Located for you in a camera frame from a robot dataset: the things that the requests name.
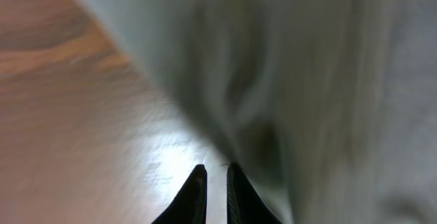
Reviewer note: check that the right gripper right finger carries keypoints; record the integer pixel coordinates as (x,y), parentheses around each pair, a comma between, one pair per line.
(244,205)

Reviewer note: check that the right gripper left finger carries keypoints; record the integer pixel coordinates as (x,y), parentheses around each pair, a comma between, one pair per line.
(189,205)

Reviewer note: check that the grey garment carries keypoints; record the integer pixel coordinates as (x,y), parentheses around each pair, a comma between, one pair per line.
(328,106)

